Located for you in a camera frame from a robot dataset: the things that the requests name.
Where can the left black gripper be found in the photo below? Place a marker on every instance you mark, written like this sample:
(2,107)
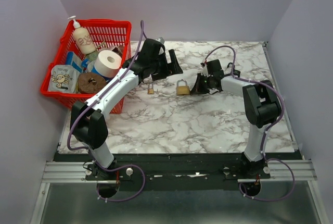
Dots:
(170,69)

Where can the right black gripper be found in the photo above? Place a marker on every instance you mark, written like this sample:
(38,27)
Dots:
(196,88)

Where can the large brass padlock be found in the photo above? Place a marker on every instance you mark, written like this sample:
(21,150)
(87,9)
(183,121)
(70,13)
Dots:
(182,88)

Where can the small brass padlock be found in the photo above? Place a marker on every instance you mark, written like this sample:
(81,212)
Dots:
(152,89)

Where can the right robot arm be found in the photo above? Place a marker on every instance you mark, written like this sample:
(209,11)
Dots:
(261,102)

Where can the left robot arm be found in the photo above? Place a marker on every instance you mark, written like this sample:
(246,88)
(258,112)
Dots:
(88,119)

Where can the red plastic basket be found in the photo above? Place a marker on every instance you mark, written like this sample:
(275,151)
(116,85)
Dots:
(110,32)

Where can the brown round item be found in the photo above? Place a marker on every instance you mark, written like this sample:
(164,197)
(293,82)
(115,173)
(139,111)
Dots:
(90,83)

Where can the cream pump lotion bottle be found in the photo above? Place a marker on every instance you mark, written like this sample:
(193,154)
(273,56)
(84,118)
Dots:
(82,37)

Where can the blue white package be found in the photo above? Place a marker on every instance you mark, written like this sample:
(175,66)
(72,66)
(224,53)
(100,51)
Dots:
(73,60)

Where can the grey cartoon pouch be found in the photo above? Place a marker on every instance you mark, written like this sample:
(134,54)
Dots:
(63,79)

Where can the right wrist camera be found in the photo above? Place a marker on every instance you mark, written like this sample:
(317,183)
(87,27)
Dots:
(204,71)

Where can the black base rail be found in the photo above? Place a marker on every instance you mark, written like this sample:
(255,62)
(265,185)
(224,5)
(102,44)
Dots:
(175,172)

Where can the aluminium frame rail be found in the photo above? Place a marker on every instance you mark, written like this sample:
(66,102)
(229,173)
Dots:
(73,172)

